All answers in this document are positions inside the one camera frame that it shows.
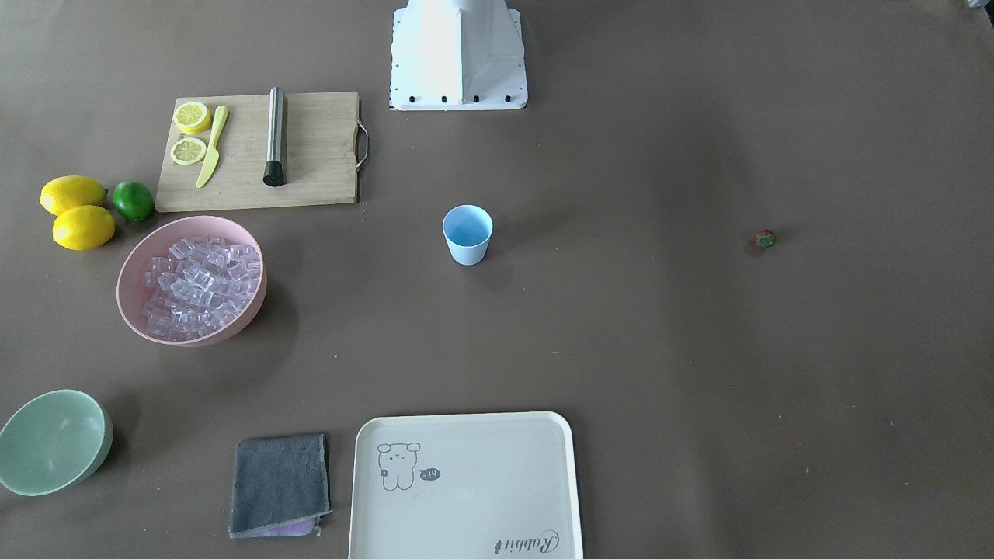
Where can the light blue plastic cup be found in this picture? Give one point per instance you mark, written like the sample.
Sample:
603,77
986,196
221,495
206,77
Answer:
467,230

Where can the pile of clear ice cubes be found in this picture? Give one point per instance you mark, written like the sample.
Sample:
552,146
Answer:
200,286

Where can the cream rabbit tray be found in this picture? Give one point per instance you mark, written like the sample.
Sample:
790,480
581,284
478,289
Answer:
491,485

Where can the steel muddler black tip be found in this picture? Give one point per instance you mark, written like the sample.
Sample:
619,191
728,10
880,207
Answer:
274,175

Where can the red strawberry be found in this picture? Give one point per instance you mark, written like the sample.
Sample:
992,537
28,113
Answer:
765,239

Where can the grey folded cloth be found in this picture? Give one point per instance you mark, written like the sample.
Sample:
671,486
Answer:
280,487

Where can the pink bowl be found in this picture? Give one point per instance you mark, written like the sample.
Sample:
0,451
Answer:
131,293

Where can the wooden cutting board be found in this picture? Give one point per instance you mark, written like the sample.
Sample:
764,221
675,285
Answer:
321,133

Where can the yellow plastic knife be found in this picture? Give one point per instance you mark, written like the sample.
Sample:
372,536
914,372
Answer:
212,155

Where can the lemon slice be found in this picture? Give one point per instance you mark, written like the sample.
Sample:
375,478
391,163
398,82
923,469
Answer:
188,151
192,117

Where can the green lime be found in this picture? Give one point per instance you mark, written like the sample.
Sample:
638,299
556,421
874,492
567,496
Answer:
133,200

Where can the yellow lemon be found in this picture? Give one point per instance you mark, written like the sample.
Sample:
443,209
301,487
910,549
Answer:
71,191
83,228

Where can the green bowl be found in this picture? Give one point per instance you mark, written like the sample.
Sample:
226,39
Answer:
53,442

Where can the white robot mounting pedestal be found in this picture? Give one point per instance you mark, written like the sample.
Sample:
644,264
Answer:
457,56

